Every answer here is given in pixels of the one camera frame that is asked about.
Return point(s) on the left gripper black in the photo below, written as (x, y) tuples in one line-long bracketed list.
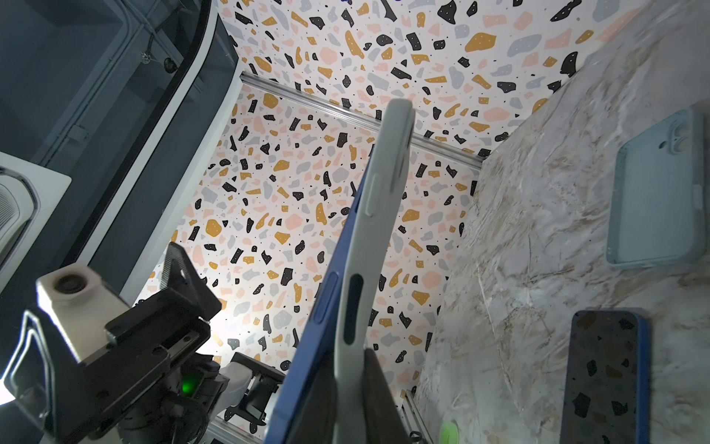
[(134, 385)]

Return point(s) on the ceiling air conditioner unit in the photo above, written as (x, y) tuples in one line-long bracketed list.
[(29, 196)]

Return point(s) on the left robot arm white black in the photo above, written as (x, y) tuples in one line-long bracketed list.
[(243, 387)]

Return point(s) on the light blue phone case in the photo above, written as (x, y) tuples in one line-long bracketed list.
[(657, 210)]

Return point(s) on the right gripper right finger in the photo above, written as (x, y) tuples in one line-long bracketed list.
[(382, 420)]

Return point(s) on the black smartphone on table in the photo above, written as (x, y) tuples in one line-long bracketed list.
[(607, 397)]

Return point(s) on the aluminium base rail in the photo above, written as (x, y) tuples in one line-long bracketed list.
[(237, 430)]

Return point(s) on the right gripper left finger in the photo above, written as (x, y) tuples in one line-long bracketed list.
[(316, 417)]

